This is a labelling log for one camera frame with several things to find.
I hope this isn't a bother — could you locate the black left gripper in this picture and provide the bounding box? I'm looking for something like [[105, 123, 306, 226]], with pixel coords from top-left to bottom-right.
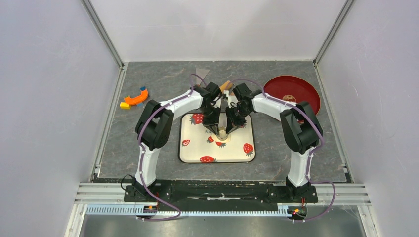
[[198, 105, 220, 135]]

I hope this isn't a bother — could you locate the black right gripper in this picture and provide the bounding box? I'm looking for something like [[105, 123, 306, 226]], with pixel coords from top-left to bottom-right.
[[226, 106, 252, 134]]

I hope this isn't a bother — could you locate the round metal cutter ring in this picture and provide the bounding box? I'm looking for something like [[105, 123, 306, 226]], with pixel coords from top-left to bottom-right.
[[217, 121, 229, 139]]

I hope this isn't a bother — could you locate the white strawberry print tray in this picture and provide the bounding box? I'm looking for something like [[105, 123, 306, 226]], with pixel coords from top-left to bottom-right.
[[178, 113, 256, 163]]

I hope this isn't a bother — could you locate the wooden dough roller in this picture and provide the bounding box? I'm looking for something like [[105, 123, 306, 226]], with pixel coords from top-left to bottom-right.
[[219, 80, 234, 96]]

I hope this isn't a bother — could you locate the metal scraper with wooden handle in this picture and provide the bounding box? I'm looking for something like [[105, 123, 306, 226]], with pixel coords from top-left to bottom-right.
[[195, 68, 209, 87]]

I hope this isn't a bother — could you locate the dark red round plate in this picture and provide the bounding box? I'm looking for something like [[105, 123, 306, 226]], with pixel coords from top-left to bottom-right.
[[263, 75, 321, 115]]

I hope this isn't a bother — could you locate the beige dough piece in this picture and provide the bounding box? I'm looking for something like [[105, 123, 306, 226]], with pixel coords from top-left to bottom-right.
[[212, 133, 231, 143]]

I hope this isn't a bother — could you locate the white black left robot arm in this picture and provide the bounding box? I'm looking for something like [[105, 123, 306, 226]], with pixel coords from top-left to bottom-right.
[[135, 82, 222, 201]]

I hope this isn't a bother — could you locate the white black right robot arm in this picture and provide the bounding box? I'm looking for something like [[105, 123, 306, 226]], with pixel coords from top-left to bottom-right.
[[225, 83, 323, 201]]

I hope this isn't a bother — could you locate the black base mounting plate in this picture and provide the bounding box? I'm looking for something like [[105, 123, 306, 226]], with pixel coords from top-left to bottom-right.
[[124, 179, 318, 211]]

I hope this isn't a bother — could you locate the orange curved toy block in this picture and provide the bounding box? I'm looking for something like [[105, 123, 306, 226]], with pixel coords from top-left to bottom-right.
[[124, 89, 149, 105]]

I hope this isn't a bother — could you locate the yellow toy block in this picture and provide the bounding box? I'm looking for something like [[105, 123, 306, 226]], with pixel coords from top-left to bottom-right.
[[119, 102, 131, 110]]

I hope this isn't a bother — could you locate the light blue slotted cable duct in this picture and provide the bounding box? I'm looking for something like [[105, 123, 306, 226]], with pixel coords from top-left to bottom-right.
[[85, 204, 292, 217]]

